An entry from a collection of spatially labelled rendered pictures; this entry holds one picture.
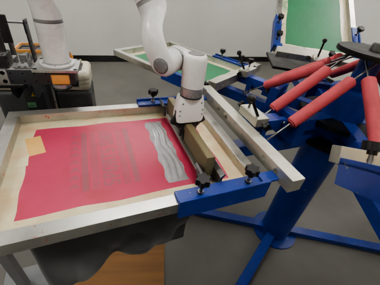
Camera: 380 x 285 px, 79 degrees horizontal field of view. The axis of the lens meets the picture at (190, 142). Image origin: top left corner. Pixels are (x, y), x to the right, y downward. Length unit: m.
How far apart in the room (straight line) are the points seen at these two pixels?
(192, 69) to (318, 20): 1.62
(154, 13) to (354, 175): 0.65
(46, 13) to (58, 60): 0.16
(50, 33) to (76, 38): 3.57
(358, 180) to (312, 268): 1.37
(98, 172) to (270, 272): 1.34
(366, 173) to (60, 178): 0.79
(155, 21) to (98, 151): 0.46
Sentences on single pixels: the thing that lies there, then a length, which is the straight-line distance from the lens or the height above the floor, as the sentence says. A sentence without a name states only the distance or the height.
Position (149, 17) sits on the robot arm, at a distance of 0.73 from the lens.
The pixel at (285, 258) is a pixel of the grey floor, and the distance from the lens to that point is 1.89.
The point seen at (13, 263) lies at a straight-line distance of 1.52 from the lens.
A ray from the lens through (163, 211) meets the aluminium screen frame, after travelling 0.65.
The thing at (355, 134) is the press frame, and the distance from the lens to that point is 1.22.
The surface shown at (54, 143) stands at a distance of 0.94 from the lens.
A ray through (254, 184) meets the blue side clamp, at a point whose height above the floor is 1.01.
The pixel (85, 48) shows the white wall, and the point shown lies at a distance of 4.63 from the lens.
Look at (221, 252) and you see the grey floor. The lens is 1.75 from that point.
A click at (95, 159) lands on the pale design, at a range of 0.84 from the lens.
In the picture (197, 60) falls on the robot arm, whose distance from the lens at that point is 0.71.
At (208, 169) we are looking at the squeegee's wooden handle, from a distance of 0.72.
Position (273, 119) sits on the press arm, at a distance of 1.04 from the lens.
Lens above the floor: 1.50
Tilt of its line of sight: 36 degrees down
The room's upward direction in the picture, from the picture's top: 9 degrees clockwise
